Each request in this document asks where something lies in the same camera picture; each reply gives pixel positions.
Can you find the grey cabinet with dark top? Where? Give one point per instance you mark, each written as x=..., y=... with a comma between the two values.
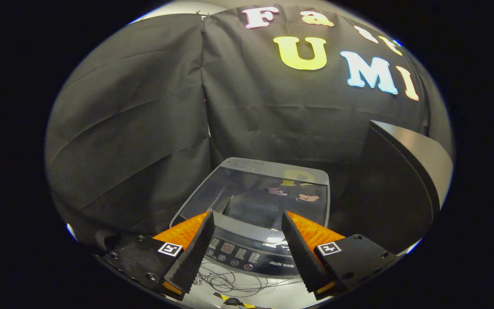
x=401, y=193

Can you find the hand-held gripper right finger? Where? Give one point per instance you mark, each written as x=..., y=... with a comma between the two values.
x=300, y=251

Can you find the black backdrop cloth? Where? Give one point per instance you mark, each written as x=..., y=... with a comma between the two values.
x=144, y=128

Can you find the yellow black striped tape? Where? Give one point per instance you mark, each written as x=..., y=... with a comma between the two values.
x=247, y=305

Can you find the grey washing machine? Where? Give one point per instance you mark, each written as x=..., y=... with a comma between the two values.
x=247, y=253

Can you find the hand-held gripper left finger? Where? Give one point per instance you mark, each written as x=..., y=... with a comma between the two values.
x=195, y=249

